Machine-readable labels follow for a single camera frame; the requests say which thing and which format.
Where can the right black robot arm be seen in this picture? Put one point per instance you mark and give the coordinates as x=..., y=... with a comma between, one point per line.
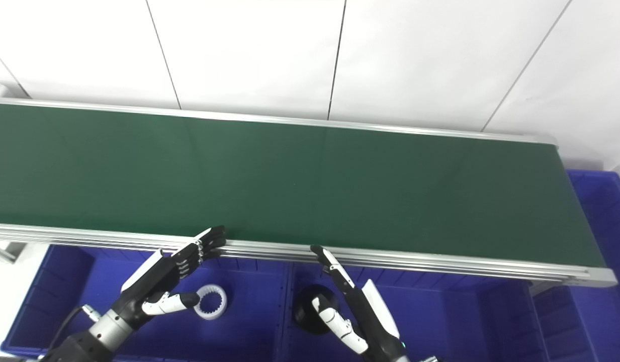
x=392, y=360

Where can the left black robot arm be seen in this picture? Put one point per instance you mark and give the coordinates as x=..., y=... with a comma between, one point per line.
x=88, y=347

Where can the green conveyor belt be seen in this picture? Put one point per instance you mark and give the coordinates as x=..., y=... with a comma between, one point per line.
x=415, y=259
x=289, y=186

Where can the blue plastic bin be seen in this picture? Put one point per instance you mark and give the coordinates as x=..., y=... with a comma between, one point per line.
x=450, y=322
x=601, y=301
x=254, y=322

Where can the black round part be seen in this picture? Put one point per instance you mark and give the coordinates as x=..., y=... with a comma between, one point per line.
x=304, y=309

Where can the aluminium conveyor leg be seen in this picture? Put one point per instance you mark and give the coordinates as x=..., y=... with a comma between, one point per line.
x=0, y=251

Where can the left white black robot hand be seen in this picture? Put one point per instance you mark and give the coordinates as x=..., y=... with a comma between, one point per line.
x=154, y=286

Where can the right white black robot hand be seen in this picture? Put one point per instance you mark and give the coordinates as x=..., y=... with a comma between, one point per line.
x=372, y=322

